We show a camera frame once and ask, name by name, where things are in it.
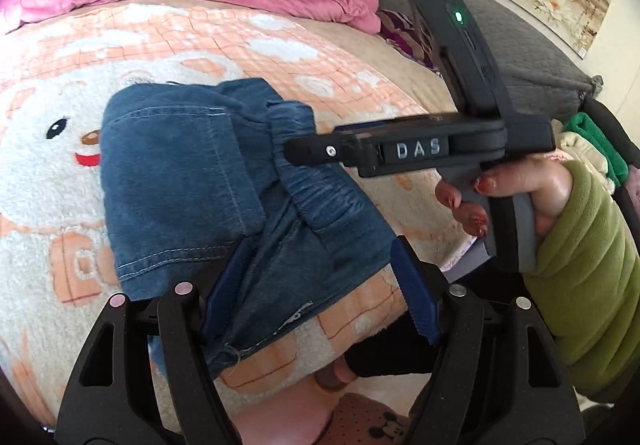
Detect grey headboard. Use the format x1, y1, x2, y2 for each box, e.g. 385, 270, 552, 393
378, 0, 602, 122

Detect stack of folded clothes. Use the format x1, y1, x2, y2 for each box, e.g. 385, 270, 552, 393
552, 98, 639, 202

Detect right hand red nails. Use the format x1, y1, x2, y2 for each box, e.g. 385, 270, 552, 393
435, 158, 574, 239

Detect blue denim pants lace hem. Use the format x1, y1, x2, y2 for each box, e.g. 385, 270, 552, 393
100, 79, 395, 375

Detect striped purple pillow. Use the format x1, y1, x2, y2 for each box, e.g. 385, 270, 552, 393
376, 9, 438, 73

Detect orange bear plush blanket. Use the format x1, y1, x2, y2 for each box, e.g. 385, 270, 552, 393
1, 3, 472, 427

